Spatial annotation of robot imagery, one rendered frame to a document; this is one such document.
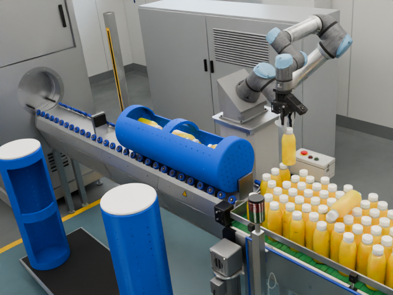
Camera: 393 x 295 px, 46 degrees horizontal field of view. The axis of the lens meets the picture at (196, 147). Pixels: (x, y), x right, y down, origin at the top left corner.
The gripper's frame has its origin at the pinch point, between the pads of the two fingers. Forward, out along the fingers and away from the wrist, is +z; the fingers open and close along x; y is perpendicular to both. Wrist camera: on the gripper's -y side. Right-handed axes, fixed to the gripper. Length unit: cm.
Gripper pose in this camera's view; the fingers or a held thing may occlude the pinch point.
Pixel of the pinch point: (288, 129)
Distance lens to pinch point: 221.4
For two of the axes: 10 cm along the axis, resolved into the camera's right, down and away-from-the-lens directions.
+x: -7.2, 3.7, -5.9
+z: 1.0, 8.9, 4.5
